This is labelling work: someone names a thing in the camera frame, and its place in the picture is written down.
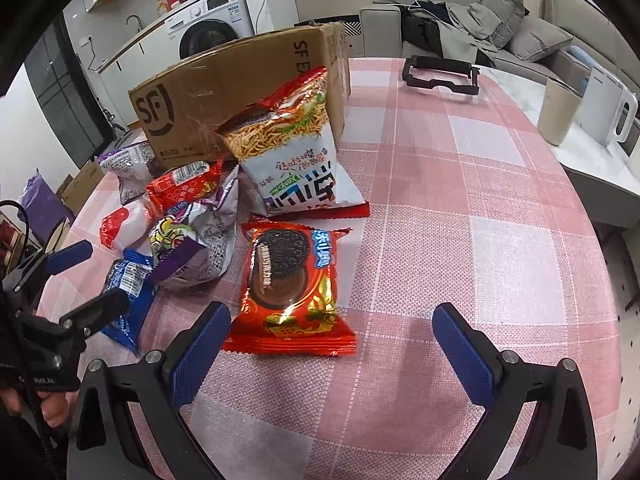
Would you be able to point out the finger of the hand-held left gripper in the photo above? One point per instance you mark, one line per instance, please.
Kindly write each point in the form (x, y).
(107, 305)
(70, 255)

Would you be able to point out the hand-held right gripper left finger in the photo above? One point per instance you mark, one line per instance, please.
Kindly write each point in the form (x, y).
(200, 355)

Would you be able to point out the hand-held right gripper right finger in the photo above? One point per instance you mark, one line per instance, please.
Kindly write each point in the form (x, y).
(462, 355)

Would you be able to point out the blue cookie packet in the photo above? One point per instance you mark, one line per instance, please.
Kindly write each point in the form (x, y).
(132, 272)

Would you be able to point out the silver purple cartoon snack packet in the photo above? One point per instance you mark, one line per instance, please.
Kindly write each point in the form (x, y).
(200, 255)

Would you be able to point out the red chocolate cookie packet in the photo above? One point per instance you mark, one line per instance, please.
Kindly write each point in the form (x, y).
(290, 305)

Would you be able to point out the red patterned snack packet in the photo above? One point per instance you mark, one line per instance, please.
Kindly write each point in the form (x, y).
(175, 187)

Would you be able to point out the large white noodle snack bag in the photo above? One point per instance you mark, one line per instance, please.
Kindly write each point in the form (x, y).
(295, 170)

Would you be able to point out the brown cardboard box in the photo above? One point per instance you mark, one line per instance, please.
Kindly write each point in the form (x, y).
(225, 85)

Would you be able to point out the person's left forearm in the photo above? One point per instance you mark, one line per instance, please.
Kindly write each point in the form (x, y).
(15, 450)

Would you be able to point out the person's left hand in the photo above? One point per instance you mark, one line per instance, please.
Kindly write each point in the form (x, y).
(55, 410)

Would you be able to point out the purple plastic bag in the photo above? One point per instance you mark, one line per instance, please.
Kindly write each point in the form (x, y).
(42, 205)

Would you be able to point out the red and white snack packet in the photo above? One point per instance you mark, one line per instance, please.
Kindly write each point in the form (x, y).
(120, 222)

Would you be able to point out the wooden rack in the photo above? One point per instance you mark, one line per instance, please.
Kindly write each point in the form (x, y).
(10, 240)

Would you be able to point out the small open cardboard box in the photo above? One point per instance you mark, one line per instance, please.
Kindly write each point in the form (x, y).
(82, 185)

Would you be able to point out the pink checked tablecloth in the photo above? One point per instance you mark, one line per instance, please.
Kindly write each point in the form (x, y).
(450, 210)

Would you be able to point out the white perforated panel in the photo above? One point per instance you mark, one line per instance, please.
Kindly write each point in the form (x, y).
(620, 285)

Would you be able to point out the white kitchen counter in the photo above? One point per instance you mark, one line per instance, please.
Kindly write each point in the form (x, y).
(150, 35)

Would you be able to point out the metal faucet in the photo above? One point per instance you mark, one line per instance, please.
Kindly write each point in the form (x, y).
(135, 22)

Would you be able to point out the beige cup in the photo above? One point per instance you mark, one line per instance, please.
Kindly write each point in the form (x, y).
(557, 110)

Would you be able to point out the red packages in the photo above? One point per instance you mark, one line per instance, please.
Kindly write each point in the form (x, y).
(177, 0)

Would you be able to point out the white electric kettle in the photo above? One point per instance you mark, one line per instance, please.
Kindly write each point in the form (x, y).
(600, 105)

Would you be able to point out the white washing machine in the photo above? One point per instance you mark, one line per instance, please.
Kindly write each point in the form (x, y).
(220, 10)

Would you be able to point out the grey sofa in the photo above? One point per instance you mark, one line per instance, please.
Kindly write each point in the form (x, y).
(550, 65)

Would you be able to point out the light blue cushion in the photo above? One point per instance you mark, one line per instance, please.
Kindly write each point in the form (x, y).
(582, 55)

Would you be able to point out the grey jacket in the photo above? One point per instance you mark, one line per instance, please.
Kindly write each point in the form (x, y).
(470, 30)

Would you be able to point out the light grey pillow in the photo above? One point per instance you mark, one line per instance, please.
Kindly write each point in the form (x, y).
(542, 37)

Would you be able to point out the black clothes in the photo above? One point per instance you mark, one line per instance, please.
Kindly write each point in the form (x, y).
(422, 30)

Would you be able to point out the dark grey pillow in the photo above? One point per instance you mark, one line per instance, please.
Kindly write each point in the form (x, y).
(505, 15)

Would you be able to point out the black plastic frame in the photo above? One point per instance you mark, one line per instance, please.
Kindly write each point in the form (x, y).
(440, 85)

